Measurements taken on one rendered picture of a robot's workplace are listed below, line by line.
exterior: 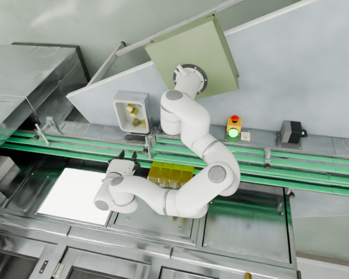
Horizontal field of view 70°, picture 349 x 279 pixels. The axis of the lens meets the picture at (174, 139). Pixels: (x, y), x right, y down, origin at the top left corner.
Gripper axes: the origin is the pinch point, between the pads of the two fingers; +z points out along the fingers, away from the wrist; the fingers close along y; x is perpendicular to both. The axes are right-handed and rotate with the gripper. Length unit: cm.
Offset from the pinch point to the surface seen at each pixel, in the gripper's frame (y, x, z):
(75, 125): -50, -15, 40
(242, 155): 52, -8, 20
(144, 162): -1.7, -25.7, 26.0
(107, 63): -41, 13, 81
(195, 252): 34, -43, -14
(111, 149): -21.4, -18.9, 26.4
